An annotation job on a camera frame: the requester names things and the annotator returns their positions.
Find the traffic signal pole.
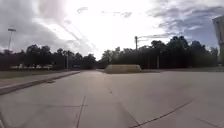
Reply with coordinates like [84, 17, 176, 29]
[133, 35, 149, 52]

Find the grey concrete pavement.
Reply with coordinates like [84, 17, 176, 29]
[0, 69, 224, 128]

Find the row of dark trees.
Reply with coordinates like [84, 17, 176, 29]
[0, 35, 221, 71]

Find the raised concrete kerb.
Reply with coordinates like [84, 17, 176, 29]
[0, 70, 82, 97]

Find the pale side walkway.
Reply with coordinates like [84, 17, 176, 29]
[0, 70, 78, 89]

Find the grass strip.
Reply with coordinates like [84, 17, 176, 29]
[0, 68, 73, 80]

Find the tall floodlight pole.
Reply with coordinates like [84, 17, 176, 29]
[7, 27, 17, 52]

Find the tall building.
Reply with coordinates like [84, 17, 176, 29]
[212, 14, 224, 66]

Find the low pale wall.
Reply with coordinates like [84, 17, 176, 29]
[103, 64, 143, 75]

